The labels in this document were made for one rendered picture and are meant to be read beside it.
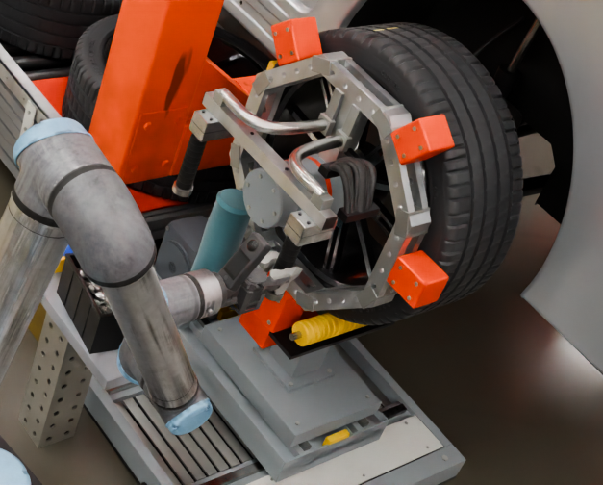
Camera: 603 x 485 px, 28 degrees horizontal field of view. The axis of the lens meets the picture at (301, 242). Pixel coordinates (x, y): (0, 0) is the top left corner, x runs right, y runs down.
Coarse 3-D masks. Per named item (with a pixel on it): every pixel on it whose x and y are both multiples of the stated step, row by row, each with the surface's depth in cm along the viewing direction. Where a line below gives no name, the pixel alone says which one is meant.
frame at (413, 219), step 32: (288, 64) 259; (320, 64) 251; (352, 64) 250; (256, 96) 270; (352, 96) 246; (384, 96) 245; (384, 128) 240; (384, 160) 243; (416, 192) 243; (256, 224) 279; (416, 224) 241; (384, 256) 248; (288, 288) 274; (320, 288) 272; (352, 288) 263; (384, 288) 251
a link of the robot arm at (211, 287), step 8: (192, 272) 226; (200, 272) 226; (208, 272) 227; (200, 280) 224; (208, 280) 225; (216, 280) 226; (208, 288) 224; (216, 288) 225; (208, 296) 224; (216, 296) 225; (208, 304) 224; (216, 304) 226; (208, 312) 225; (216, 312) 228
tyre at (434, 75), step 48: (336, 48) 259; (384, 48) 250; (432, 48) 254; (432, 96) 243; (480, 96) 251; (480, 144) 247; (432, 192) 246; (480, 192) 247; (432, 240) 248; (480, 240) 252
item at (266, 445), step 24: (192, 336) 317; (192, 360) 312; (216, 360) 313; (216, 384) 306; (240, 408) 300; (240, 432) 302; (264, 432) 299; (336, 432) 307; (360, 432) 307; (264, 456) 296; (288, 456) 295; (312, 456) 298; (336, 456) 307
